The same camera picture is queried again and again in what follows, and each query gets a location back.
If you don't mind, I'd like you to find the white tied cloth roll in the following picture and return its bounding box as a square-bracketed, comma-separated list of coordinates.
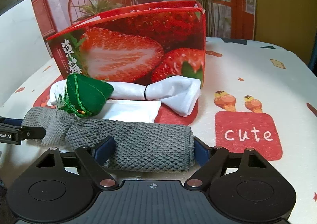
[48, 76, 201, 117]

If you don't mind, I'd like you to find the red strawberry cardboard box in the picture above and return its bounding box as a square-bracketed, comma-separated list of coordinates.
[47, 0, 206, 84]

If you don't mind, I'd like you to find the green zongzi pouch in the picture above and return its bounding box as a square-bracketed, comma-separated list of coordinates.
[57, 73, 114, 118]

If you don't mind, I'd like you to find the grey knitted cloth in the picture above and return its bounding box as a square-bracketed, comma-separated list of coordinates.
[21, 107, 195, 172]

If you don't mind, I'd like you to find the cartoon bear table mat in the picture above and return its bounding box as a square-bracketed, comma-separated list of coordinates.
[0, 36, 317, 224]

